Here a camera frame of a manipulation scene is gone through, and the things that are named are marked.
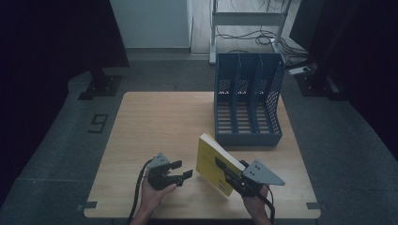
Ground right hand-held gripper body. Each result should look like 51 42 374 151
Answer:
223 159 286 199

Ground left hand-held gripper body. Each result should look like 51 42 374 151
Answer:
145 152 184 191

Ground yellow book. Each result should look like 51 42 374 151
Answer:
194 132 247 199

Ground blue file rack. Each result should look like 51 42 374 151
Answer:
213 52 286 148

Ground person's left hand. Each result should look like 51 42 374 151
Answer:
140 178 178 218

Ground person's right hand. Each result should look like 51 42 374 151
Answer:
241 183 272 220

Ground black stand base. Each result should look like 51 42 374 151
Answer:
295 62 342 98
77 67 124 101

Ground white power strip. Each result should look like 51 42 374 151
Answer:
288 66 312 77

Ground dark curtain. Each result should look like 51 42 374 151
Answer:
0 0 131 207
289 0 398 162

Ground black cables on floor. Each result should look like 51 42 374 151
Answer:
215 26 310 60

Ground white metal desk frame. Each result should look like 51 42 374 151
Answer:
208 0 293 66

